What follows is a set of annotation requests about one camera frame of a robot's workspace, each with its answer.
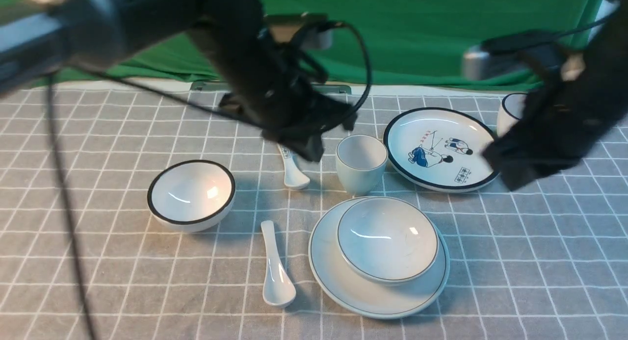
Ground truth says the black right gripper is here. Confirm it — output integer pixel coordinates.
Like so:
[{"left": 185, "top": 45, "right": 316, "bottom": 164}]
[{"left": 483, "top": 81, "right": 614, "bottom": 191}]

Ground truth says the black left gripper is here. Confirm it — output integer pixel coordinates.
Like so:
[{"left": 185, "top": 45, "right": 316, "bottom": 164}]
[{"left": 218, "top": 50, "right": 357, "bottom": 162}]

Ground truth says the white spoon with pattern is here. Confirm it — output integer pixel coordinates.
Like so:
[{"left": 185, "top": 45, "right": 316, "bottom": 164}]
[{"left": 277, "top": 144, "right": 311, "bottom": 190}]

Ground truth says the thin-rimmed white bowl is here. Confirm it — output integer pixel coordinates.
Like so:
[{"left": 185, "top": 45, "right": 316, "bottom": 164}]
[{"left": 336, "top": 197, "right": 444, "bottom": 284}]

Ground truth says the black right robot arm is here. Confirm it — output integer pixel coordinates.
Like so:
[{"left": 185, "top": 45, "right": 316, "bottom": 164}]
[{"left": 480, "top": 0, "right": 628, "bottom": 191}]

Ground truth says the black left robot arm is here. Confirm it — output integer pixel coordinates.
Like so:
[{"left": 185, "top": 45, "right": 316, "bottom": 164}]
[{"left": 1, "top": 0, "right": 360, "bottom": 162}]

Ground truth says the black-rimmed white cup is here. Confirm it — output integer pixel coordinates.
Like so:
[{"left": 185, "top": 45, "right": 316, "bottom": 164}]
[{"left": 497, "top": 92, "right": 527, "bottom": 137}]

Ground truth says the plain white cup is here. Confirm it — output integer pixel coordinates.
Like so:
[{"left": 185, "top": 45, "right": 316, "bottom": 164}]
[{"left": 336, "top": 134, "right": 388, "bottom": 196}]

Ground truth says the illustrated black-rimmed plate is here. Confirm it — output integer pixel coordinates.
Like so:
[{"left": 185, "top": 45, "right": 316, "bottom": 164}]
[{"left": 383, "top": 107, "right": 498, "bottom": 193}]

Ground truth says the black-rimmed white bowl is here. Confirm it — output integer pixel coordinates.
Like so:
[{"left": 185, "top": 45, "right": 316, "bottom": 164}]
[{"left": 147, "top": 159, "right": 236, "bottom": 233}]

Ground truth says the green backdrop cloth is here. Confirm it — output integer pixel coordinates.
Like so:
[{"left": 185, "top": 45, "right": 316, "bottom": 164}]
[{"left": 29, "top": 0, "right": 609, "bottom": 92}]

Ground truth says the plain white spoon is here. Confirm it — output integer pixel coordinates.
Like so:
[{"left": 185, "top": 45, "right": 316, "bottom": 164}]
[{"left": 261, "top": 221, "right": 296, "bottom": 309}]

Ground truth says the large plain white plate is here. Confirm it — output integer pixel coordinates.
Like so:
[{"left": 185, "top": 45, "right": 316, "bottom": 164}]
[{"left": 308, "top": 197, "right": 449, "bottom": 319}]

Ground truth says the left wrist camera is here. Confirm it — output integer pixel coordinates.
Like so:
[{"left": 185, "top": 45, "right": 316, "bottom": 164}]
[{"left": 264, "top": 13, "right": 333, "bottom": 50}]

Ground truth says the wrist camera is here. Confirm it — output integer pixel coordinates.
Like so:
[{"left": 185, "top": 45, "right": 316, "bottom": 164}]
[
  {"left": 461, "top": 29, "right": 572, "bottom": 81},
  {"left": 264, "top": 13, "right": 333, "bottom": 50}
]

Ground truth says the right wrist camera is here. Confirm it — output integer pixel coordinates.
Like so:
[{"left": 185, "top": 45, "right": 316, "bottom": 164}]
[{"left": 461, "top": 29, "right": 572, "bottom": 81}]

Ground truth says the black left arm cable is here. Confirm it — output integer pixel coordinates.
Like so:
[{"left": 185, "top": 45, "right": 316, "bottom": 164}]
[{"left": 44, "top": 21, "right": 372, "bottom": 340}]

